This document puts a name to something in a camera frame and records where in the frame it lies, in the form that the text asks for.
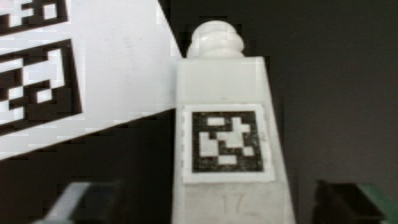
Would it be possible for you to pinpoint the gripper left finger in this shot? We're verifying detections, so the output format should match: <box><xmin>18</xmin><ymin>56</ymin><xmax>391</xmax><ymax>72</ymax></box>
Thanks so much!
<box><xmin>32</xmin><ymin>182</ymin><xmax>122</xmax><ymax>224</ymax></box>

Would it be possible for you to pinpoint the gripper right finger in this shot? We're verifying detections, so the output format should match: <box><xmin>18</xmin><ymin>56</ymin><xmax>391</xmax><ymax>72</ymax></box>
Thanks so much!
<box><xmin>311</xmin><ymin>181</ymin><xmax>391</xmax><ymax>224</ymax></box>

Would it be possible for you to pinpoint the white table leg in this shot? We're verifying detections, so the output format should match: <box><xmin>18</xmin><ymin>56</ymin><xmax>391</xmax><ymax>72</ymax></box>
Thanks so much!
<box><xmin>172</xmin><ymin>20</ymin><xmax>295</xmax><ymax>224</ymax></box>

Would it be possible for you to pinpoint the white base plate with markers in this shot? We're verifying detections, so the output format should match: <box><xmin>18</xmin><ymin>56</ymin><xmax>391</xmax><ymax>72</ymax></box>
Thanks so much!
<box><xmin>0</xmin><ymin>0</ymin><xmax>181</xmax><ymax>160</ymax></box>

